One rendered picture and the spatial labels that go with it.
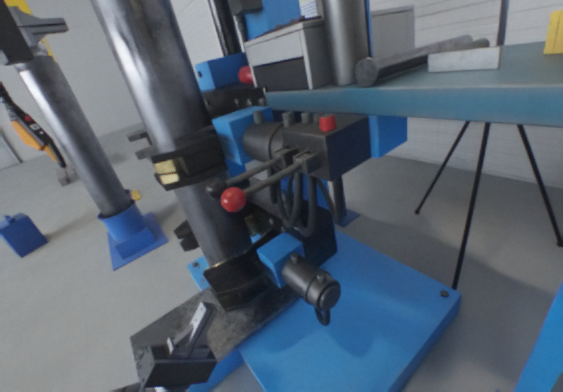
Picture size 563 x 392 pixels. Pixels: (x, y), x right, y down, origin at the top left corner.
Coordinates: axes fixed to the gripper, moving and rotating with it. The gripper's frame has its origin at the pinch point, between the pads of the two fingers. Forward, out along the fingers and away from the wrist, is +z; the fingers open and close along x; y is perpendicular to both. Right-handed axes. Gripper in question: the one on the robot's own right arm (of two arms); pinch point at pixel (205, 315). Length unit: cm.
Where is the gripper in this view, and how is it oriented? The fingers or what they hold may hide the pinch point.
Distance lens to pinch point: 56.4
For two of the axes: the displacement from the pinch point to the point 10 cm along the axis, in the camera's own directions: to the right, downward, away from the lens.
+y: -5.9, -2.6, 7.7
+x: 6.7, 3.9, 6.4
